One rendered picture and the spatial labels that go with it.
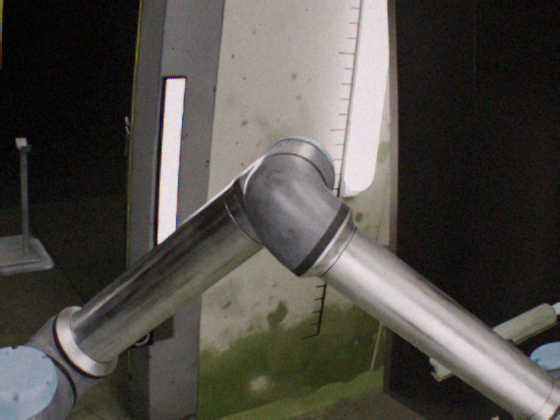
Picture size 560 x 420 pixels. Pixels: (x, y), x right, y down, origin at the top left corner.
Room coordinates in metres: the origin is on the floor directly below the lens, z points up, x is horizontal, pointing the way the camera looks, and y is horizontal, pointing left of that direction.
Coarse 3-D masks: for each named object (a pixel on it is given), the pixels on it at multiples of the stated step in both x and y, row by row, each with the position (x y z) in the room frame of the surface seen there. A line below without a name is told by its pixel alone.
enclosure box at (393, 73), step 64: (448, 0) 1.65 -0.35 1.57; (512, 0) 1.64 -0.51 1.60; (448, 64) 1.67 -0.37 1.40; (512, 64) 1.66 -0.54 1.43; (448, 128) 1.69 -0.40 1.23; (512, 128) 1.67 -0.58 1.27; (448, 192) 1.72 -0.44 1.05; (512, 192) 1.68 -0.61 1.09; (448, 256) 1.76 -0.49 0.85; (512, 256) 1.69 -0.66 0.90; (384, 384) 1.63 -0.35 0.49; (448, 384) 1.65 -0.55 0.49
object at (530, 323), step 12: (528, 312) 1.26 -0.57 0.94; (540, 312) 1.25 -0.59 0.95; (552, 312) 1.24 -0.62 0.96; (504, 324) 1.25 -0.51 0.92; (516, 324) 1.23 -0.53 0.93; (528, 324) 1.23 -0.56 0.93; (540, 324) 1.23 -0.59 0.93; (552, 324) 1.24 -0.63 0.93; (504, 336) 1.21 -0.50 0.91; (516, 336) 1.22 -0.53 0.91; (528, 336) 1.23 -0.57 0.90; (432, 360) 1.20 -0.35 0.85; (432, 372) 1.21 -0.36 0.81; (444, 372) 1.17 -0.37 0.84; (492, 408) 1.20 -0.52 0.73
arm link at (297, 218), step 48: (288, 192) 0.85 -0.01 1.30; (288, 240) 0.82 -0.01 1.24; (336, 240) 0.81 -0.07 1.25; (336, 288) 0.83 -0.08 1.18; (384, 288) 0.81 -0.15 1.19; (432, 288) 0.83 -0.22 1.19; (432, 336) 0.79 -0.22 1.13; (480, 336) 0.80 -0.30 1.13; (480, 384) 0.79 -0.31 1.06; (528, 384) 0.78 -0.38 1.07
